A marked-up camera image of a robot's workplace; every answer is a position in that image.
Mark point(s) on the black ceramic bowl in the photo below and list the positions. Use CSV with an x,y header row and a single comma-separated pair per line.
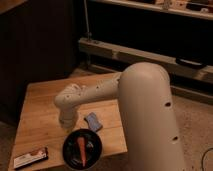
x,y
71,153

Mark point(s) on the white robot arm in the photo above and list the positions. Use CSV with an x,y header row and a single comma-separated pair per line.
x,y
145,105

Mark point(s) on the metal pole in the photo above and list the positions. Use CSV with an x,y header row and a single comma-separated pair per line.
x,y
88,33

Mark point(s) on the orange carrot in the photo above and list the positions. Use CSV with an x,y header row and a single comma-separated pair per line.
x,y
81,144

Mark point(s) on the wooden table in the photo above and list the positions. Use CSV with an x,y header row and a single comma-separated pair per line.
x,y
39,126

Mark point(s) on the wooden shelf unit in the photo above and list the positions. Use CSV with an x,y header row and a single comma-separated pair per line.
x,y
131,32

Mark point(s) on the black white box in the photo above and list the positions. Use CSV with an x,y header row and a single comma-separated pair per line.
x,y
30,158

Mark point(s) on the black handle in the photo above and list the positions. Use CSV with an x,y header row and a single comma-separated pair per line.
x,y
190,64

